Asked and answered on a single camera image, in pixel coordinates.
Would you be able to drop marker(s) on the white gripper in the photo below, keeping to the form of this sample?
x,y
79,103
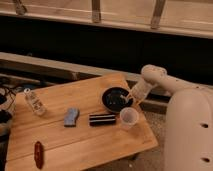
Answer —
x,y
139,92

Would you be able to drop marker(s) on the dark ceramic bowl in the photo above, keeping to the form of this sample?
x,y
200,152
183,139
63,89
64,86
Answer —
x,y
113,99

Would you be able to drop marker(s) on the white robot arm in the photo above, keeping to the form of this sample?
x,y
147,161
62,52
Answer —
x,y
188,142

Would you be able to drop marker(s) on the clear plastic cup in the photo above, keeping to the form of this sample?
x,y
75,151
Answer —
x,y
129,117

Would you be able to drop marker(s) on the black rectangular block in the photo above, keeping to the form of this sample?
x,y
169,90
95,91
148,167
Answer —
x,y
102,119

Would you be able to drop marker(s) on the red oblong object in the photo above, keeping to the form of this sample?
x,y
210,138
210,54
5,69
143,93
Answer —
x,y
38,154

